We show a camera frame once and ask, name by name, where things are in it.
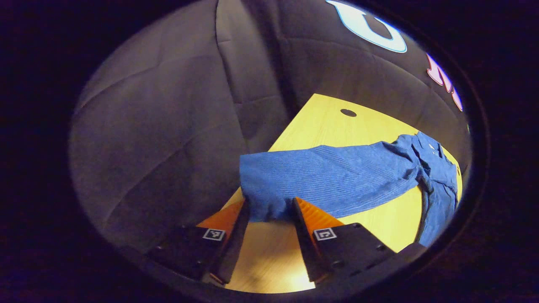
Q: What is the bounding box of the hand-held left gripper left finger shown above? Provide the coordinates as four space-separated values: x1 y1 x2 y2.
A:
145 198 251 286

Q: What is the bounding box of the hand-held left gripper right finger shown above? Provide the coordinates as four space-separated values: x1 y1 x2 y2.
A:
292 197 396 283

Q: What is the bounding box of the blue corduroy jacket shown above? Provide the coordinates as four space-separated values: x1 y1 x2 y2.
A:
239 131 459 247

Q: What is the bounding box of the black backdrop cloth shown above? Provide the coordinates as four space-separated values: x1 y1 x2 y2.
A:
68 0 472 253

